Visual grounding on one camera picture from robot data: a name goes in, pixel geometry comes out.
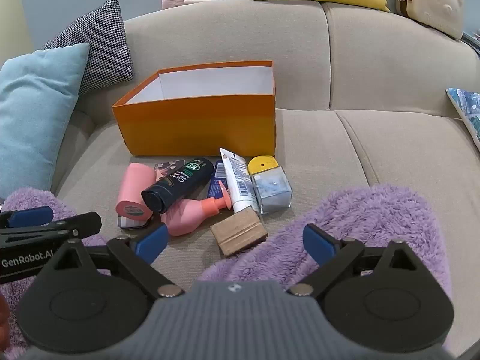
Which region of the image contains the white cream tube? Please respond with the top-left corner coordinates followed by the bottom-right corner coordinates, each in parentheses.
top-left (219, 148), bottom-right (261, 214)

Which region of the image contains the clear plastic box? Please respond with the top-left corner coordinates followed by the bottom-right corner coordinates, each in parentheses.
top-left (247, 155), bottom-right (293, 215)

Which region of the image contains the pink massage hammer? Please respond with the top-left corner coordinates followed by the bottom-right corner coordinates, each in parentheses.
top-left (161, 0), bottom-right (211, 10)

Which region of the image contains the beige sofa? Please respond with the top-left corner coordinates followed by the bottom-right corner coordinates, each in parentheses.
top-left (49, 0), bottom-right (480, 360)

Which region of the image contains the pink pump bottle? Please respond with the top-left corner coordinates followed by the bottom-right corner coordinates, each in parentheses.
top-left (161, 181), bottom-right (234, 238)

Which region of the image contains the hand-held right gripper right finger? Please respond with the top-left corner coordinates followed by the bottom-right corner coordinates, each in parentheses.
top-left (287, 224), bottom-right (426, 297)

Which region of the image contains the pink cylindrical container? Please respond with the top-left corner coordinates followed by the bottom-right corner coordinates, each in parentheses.
top-left (115, 162), bottom-right (156, 220)

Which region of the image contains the orange cardboard box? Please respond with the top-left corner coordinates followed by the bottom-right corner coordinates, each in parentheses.
top-left (112, 60), bottom-right (277, 157)

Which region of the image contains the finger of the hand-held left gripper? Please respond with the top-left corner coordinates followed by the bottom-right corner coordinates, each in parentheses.
top-left (0, 212), bottom-right (103, 244)
top-left (0, 206), bottom-right (55, 229)

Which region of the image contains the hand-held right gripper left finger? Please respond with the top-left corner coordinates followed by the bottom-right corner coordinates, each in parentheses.
top-left (45, 224), bottom-right (185, 297)

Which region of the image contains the plaid patterned box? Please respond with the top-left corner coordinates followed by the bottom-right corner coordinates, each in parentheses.
top-left (117, 214), bottom-right (152, 230)

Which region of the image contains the cream suitcase bag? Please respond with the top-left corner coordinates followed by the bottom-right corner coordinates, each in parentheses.
top-left (395, 0), bottom-right (466, 40)

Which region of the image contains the blue patterned pillow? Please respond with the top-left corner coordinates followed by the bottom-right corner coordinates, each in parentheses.
top-left (445, 87), bottom-right (480, 152)

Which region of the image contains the gold gift box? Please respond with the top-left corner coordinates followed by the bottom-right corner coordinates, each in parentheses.
top-left (210, 208), bottom-right (269, 259)

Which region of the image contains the light blue pillow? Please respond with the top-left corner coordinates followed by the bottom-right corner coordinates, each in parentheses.
top-left (0, 42), bottom-right (91, 199)

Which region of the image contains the dark shampoo bottle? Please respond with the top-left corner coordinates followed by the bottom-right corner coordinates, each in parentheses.
top-left (141, 157), bottom-right (214, 214)

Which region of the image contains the small blue box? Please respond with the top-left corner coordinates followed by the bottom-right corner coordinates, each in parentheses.
top-left (206, 160), bottom-right (229, 199)

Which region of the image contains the black white houndstooth pillow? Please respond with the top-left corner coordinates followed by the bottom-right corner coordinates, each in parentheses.
top-left (41, 0), bottom-right (134, 96)

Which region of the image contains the floral patterned box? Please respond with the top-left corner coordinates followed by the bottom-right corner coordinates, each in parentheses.
top-left (154, 158), bottom-right (187, 181)

